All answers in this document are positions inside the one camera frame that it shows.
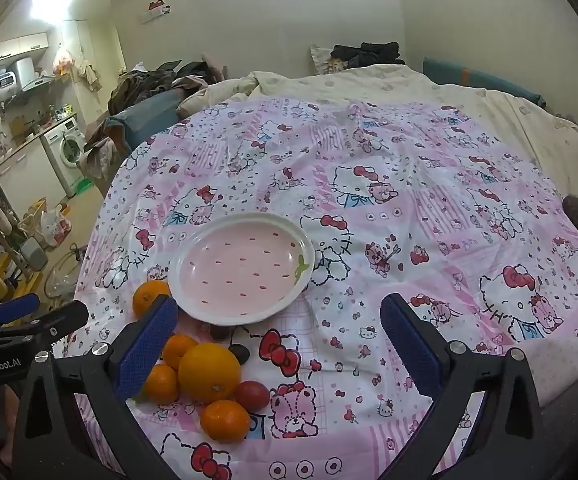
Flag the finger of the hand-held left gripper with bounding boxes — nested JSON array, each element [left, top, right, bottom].
[[0, 292, 41, 333], [0, 301, 90, 361]]

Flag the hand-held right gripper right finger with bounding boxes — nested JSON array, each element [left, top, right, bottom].
[[369, 293, 552, 480]]

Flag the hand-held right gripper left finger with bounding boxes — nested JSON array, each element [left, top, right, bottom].
[[12, 295, 180, 480]]

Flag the small orange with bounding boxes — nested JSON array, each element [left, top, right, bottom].
[[199, 399, 252, 443], [133, 280, 171, 318], [142, 364, 180, 405], [162, 334, 199, 371]]

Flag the large orange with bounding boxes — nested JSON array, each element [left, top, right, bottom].
[[178, 342, 242, 404]]

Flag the pink strawberry-print plate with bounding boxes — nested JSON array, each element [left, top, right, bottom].
[[168, 212, 316, 327]]

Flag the white plastic bag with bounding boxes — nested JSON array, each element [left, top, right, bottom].
[[40, 205, 73, 247]]

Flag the pink cartoon printed blanket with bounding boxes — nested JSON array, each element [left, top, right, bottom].
[[72, 95, 578, 480]]

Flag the pink cloth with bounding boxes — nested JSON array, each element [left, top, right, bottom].
[[523, 335, 578, 407]]

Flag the white washing machine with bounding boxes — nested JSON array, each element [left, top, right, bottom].
[[40, 117, 86, 199]]

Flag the teal cushion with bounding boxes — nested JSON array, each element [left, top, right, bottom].
[[106, 89, 181, 157]]

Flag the hanging orange plastic bag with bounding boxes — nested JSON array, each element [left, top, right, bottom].
[[52, 47, 78, 79]]

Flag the pile of clothes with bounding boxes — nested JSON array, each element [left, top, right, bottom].
[[108, 57, 230, 111]]

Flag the cream duvet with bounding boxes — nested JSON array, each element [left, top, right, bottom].
[[176, 62, 578, 201]]

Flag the teal pillow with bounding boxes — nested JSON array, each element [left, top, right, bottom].
[[423, 56, 548, 109]]

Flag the dark folded clothes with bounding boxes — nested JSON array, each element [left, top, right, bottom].
[[331, 41, 406, 69]]

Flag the printed pillow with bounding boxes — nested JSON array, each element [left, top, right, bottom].
[[311, 45, 351, 77]]

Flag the white wall cabinet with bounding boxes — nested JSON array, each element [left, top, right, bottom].
[[0, 32, 51, 64]]

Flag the wall decoration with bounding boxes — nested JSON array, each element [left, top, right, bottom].
[[142, 0, 173, 24]]

